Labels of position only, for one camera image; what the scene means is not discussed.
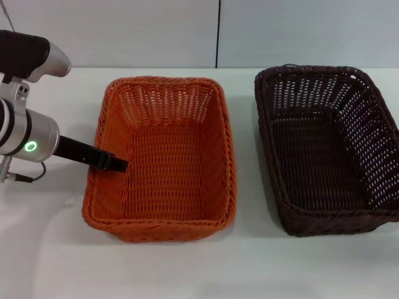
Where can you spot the orange woven plastic basket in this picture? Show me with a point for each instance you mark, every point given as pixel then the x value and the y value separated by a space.
pixel 174 180

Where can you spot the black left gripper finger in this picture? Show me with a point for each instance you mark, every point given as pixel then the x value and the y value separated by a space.
pixel 107 154
pixel 112 165

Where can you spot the dark brown woven plastic basket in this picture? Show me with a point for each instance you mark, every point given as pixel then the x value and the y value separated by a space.
pixel 311 155

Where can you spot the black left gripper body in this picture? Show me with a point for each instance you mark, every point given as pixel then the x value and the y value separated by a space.
pixel 74 151

